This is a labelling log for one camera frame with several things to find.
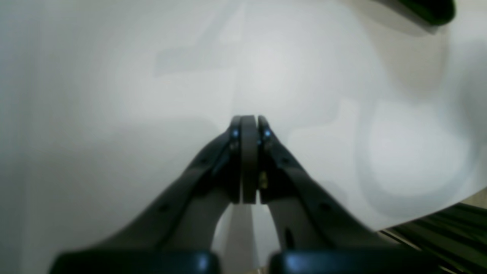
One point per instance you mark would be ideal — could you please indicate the green t-shirt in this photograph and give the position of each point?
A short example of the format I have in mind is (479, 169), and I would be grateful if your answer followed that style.
(434, 12)

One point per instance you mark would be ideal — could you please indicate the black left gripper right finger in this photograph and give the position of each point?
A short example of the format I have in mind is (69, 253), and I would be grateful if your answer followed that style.
(315, 233)

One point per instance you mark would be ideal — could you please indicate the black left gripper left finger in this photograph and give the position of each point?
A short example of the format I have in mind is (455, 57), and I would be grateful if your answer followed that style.
(175, 233)

